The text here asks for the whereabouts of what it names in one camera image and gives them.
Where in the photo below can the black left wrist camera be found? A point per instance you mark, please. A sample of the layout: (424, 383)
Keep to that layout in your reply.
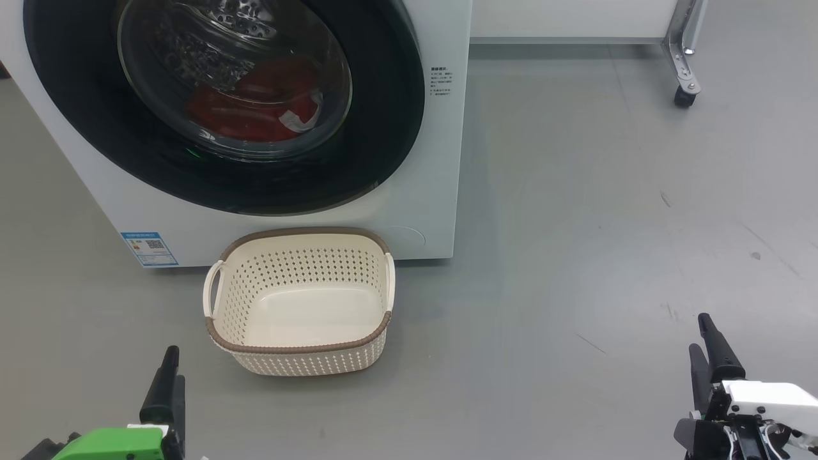
(48, 450)

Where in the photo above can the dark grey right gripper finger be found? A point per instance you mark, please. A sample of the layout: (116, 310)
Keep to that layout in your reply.
(722, 361)
(699, 383)

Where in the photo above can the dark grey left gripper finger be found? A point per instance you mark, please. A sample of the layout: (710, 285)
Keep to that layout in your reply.
(178, 415)
(158, 402)

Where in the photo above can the white partition panel on casters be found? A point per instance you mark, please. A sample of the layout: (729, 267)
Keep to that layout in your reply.
(575, 19)

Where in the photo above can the cream perforated laundry basket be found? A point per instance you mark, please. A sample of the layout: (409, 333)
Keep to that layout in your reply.
(307, 313)

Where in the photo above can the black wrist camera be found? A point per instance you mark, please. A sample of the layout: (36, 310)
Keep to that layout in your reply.
(48, 450)
(700, 441)

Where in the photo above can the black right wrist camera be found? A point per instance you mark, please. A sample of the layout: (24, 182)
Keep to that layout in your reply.
(700, 441)

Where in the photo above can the blue energy label sticker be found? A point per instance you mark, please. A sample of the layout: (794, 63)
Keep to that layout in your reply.
(149, 249)

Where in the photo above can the red garment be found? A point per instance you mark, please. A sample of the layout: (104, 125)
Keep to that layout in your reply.
(243, 124)

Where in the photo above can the red and white clothes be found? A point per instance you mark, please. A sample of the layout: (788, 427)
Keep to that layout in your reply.
(281, 73)

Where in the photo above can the white front-load washing machine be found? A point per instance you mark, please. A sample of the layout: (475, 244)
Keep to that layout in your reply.
(434, 191)

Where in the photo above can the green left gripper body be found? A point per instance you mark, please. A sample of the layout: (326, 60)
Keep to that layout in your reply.
(115, 444)

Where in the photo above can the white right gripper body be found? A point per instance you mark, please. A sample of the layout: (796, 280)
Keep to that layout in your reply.
(773, 406)

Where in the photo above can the black round washer door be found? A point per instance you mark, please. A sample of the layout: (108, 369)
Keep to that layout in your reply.
(383, 128)

